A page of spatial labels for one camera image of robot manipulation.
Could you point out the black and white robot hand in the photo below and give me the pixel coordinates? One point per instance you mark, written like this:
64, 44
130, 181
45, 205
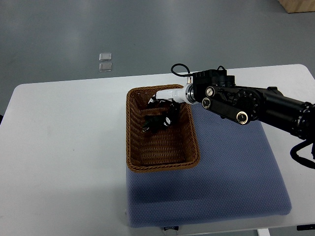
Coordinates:
175, 97

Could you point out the dark toy crocodile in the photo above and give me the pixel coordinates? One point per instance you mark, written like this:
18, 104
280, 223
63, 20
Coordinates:
153, 123

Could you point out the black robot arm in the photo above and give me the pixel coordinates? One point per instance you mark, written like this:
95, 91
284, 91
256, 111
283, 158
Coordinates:
217, 93

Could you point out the brown wicker basket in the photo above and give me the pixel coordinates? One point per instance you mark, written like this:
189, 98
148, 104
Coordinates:
162, 149

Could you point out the lower metal floor plate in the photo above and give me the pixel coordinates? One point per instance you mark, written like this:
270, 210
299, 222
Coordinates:
105, 66

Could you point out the metal floor plate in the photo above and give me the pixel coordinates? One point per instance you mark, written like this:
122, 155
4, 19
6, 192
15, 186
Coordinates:
105, 66
105, 56

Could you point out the upper metal floor plate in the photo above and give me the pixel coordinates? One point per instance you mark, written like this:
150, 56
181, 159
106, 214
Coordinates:
105, 56

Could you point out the blue-grey foam mat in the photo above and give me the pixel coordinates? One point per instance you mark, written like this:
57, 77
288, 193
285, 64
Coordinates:
237, 177

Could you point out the wooden box corner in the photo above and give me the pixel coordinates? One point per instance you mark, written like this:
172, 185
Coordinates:
298, 6

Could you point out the black object at table edge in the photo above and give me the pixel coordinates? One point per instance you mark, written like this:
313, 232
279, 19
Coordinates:
306, 227

